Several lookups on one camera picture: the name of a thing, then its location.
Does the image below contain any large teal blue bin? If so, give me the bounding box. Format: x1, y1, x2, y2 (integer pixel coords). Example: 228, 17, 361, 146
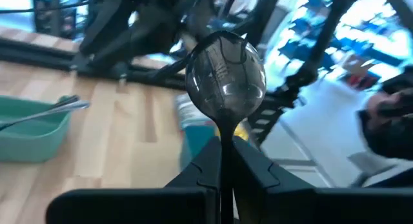
179, 123, 223, 170

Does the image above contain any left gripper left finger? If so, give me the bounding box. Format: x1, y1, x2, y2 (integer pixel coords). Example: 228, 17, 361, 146
46, 136, 223, 224

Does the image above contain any blue white food packet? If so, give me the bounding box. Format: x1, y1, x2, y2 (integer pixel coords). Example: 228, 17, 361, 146
176, 93, 214, 130

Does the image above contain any dark metal spoon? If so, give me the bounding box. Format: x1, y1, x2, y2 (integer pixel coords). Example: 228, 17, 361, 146
48, 94, 81, 110

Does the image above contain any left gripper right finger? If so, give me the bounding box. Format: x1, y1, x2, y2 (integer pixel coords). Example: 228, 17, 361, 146
232, 136, 413, 224

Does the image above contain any black shiny metal spoon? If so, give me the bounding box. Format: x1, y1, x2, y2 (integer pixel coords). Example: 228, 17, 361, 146
185, 30, 267, 224

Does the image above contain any yellow lid spice can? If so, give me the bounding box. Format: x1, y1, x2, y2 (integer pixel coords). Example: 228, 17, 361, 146
234, 122, 250, 141

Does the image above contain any silver metal spoon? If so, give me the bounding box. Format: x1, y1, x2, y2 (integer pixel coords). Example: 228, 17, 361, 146
0, 100, 90, 130

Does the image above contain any black aluminium rig frame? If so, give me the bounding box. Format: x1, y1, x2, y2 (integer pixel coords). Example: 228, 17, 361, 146
0, 0, 413, 146

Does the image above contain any small teal tray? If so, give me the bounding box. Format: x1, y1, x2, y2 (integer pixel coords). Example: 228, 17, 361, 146
0, 94, 72, 163

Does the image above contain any person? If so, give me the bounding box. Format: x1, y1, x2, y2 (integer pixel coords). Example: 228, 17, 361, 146
356, 67, 413, 161

